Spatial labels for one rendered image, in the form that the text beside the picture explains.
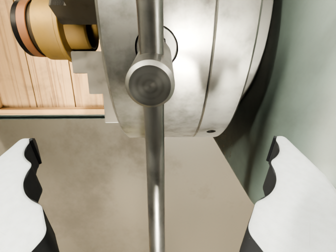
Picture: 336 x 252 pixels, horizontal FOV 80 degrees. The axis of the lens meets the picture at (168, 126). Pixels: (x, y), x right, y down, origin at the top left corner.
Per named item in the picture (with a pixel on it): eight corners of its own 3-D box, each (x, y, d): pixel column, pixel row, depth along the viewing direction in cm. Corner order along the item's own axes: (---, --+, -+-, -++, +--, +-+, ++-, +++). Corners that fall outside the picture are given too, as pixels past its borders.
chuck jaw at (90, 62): (149, 50, 28) (151, 132, 31) (151, 53, 33) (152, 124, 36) (68, 50, 28) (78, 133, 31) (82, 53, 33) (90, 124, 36)
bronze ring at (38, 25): (74, -20, 23) (-7, -20, 23) (85, 64, 27) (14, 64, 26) (98, 0, 32) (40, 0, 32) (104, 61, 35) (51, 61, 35)
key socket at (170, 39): (138, 22, 18) (134, 25, 15) (175, 22, 18) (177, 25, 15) (140, 61, 19) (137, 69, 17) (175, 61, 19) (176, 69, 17)
